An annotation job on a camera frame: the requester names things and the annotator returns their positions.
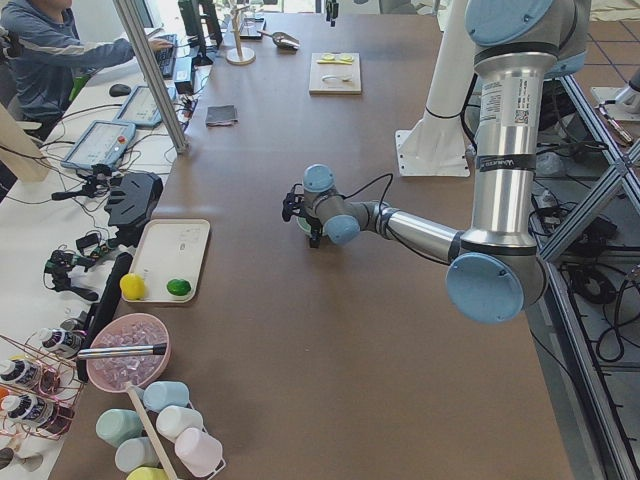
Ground black computer mouse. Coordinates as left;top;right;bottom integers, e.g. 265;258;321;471
108;83;131;97

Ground light blue plastic cup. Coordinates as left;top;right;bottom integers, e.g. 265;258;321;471
143;381;190;413

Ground white wire cup rack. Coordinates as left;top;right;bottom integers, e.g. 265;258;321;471
142;381;226;479

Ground pale blue plastic cup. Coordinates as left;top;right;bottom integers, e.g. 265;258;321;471
115;437;159;473

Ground aluminium frame post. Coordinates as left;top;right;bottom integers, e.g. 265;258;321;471
113;0;188;155

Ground seated person in blue hoodie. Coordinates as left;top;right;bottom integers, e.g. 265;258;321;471
0;0;174;124

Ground wooden spoon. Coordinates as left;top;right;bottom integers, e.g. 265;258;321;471
125;382;178;480

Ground yellow plastic cup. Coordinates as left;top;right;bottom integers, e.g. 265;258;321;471
126;466;168;480

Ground dark grey folded cloth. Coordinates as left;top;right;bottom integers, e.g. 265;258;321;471
205;104;238;127

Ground white plastic cup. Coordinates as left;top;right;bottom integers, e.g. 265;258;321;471
156;405;204;442

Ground yellow lemon slice left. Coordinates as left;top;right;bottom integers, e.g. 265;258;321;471
317;53;336;64

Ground yellow lemon slice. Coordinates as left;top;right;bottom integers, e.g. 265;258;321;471
317;53;336;64
333;53;354;65

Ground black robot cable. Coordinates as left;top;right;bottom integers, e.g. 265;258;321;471
344;173;396;211

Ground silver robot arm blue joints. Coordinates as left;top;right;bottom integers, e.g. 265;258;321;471
302;1;591;324

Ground teach pendant tablet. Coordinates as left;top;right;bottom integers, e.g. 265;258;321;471
114;85;162;129
61;120;137;171

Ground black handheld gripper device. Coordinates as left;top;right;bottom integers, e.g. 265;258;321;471
44;233;120;302

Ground mint green bowl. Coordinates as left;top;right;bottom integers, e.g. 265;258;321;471
296;216;326;238

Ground teach pendant tablet far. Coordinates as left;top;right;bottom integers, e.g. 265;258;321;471
114;85;162;129

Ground white bottle dark label top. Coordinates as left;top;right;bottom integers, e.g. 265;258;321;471
37;328;83;359

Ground teach pendant tablet near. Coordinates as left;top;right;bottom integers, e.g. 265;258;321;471
61;120;137;171

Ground white bottle dark label middle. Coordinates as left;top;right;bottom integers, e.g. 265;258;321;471
1;359;41;389

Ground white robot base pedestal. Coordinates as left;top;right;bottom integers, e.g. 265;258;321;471
396;0;475;177

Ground cream plastic tray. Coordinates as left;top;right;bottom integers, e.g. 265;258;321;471
122;219;210;304

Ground metal scoop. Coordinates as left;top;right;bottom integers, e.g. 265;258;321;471
259;30;300;50

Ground white bottle dark label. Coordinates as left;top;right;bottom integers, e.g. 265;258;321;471
1;359;41;389
37;328;83;359

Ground copper wire bottle rack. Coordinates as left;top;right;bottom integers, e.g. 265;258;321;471
1;335;85;441

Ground aluminium frame rail right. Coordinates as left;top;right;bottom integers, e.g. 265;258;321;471
530;77;639;479

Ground black keyboard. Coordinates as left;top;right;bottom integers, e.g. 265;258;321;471
155;34;177;79

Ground green lime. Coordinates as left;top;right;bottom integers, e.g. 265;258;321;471
166;278;192;297

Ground pink plastic cup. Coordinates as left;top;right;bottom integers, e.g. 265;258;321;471
174;428;223;478

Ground yellow lemon slice right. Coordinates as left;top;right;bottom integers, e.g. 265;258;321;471
333;53;354;65

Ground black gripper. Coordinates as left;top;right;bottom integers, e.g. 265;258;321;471
281;183;323;248

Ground white spoon on board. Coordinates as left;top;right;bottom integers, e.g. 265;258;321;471
321;75;353;82

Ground wooden cutting board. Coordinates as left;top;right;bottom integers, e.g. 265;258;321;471
308;52;362;95

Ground black flat bar device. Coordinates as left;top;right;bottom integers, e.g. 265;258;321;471
79;252;134;384

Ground wooden mug tree stand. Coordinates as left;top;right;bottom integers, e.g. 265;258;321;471
225;1;256;66

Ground metal tongs handle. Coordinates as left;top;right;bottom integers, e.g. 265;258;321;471
76;343;169;360

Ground pink bowl of ice cubes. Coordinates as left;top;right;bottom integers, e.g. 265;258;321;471
85;313;171;393

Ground mint green plastic cup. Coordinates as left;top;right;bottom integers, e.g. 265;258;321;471
95;409;143;448

